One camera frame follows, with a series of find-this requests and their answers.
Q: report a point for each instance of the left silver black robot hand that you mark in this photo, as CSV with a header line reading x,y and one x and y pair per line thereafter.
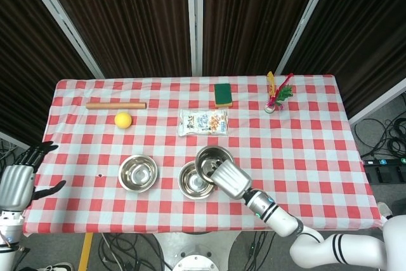
x,y
14,185

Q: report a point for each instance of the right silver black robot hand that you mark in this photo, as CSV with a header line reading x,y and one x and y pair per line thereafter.
x,y
231,180

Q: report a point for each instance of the stainless steel bowl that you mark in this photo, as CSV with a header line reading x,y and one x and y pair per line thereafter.
x,y
211,155
190,185
138,174

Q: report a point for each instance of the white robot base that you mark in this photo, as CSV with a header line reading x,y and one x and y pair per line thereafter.
x,y
196,252

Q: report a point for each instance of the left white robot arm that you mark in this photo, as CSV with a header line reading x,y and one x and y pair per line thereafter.
x,y
9,236

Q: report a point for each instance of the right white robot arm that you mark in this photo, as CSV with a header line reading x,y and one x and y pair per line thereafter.
x,y
279,217

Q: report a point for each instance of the red white checked tablecloth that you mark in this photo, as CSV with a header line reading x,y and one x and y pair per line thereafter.
x,y
285,156

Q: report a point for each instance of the white snack bag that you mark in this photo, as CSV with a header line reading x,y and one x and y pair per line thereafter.
x,y
203,122

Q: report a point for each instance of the green yellow sponge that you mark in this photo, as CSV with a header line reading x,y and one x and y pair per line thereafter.
x,y
223,93

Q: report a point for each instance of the colourful feather shuttlecock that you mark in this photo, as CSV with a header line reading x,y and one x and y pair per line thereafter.
x,y
272,101

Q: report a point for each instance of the black white sneaker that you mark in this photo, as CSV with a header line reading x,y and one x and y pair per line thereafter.
x,y
60,267

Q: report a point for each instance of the yellow ball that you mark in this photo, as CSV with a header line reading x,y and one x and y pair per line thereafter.
x,y
123,120

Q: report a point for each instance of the wooden rolling pin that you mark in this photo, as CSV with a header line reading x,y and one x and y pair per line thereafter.
x,y
115,105

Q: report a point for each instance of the black power strip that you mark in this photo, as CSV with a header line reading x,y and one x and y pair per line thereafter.
x,y
383,162

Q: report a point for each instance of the white partition post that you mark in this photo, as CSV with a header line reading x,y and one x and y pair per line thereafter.
x,y
63,20
194,20
304,20

